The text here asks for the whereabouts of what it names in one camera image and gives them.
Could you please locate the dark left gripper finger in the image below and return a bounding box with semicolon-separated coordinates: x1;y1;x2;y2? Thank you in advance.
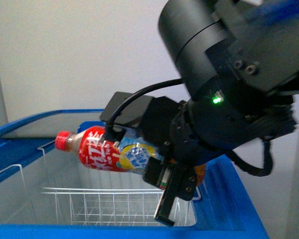
142;157;169;190

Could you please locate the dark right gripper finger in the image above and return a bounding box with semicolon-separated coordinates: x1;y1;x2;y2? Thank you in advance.
154;166;182;227

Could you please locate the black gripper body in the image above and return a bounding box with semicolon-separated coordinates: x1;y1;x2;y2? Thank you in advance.
139;97;231;201

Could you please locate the red label drink bottle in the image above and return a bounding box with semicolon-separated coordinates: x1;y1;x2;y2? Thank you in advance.
55;125;207;187

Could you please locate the white blue chest freezer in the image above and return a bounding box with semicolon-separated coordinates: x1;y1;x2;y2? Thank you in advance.
0;110;268;239

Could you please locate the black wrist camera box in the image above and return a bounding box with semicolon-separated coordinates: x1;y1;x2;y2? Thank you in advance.
100;92;153;128

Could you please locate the black camera cable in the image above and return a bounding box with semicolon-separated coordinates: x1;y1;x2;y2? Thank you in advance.
101;78;185;146

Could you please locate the white wire freezer basket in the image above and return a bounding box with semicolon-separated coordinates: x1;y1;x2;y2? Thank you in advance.
0;139;202;227

